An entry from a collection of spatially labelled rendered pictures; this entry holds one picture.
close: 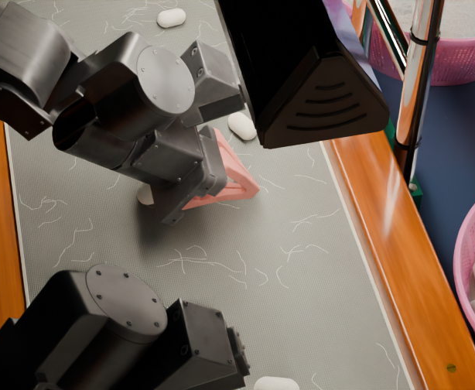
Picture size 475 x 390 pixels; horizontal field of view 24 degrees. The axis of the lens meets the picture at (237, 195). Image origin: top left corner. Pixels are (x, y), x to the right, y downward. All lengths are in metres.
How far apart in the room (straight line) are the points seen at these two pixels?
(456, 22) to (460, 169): 0.17
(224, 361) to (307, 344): 0.29
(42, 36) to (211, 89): 0.14
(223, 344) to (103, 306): 0.08
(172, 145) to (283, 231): 0.16
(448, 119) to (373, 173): 0.21
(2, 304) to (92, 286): 0.33
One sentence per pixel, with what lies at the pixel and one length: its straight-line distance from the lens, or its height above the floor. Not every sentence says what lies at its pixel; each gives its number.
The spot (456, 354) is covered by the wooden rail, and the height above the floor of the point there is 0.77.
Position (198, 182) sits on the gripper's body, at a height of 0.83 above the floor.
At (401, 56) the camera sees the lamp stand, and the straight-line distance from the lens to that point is 1.03.
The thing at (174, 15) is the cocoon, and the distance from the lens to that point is 1.21.
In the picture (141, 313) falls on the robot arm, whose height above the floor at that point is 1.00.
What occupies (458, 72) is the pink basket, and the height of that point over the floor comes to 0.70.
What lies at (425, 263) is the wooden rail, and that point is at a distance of 0.98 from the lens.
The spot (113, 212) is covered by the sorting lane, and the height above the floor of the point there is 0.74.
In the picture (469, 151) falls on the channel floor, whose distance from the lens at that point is 1.20.
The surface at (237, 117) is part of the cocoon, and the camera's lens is 1.09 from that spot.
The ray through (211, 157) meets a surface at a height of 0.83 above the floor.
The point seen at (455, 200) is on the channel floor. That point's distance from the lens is 1.15.
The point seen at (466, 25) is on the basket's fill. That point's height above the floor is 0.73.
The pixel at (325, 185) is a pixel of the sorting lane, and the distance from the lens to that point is 1.06.
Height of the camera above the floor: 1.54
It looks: 49 degrees down
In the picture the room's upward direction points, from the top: straight up
